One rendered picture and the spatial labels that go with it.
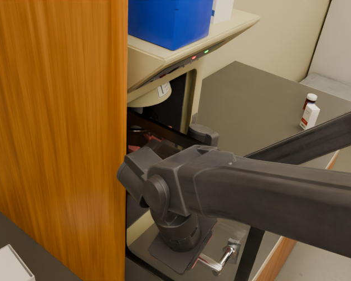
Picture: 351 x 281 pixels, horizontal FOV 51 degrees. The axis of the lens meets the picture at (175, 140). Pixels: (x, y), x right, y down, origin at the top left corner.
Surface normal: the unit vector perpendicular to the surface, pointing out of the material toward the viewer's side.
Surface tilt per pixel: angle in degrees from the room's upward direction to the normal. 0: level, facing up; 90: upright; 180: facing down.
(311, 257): 0
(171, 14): 90
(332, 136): 71
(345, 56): 90
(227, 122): 0
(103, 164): 90
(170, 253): 25
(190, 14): 90
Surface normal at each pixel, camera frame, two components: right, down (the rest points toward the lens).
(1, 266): 0.09, -0.81
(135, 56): -0.59, 0.43
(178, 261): -0.15, -0.54
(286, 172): -0.25, -0.94
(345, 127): -0.58, 0.15
